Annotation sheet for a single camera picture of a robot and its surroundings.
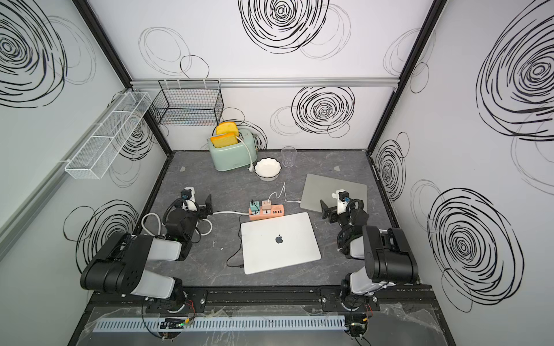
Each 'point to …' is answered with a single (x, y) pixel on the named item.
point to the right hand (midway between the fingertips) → (334, 198)
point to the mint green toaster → (235, 156)
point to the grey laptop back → (317, 188)
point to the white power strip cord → (201, 234)
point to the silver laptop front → (277, 242)
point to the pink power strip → (275, 210)
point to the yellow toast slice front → (223, 140)
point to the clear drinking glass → (288, 154)
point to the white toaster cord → (251, 167)
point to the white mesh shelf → (102, 144)
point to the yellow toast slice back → (227, 127)
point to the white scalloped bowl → (267, 169)
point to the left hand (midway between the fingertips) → (197, 195)
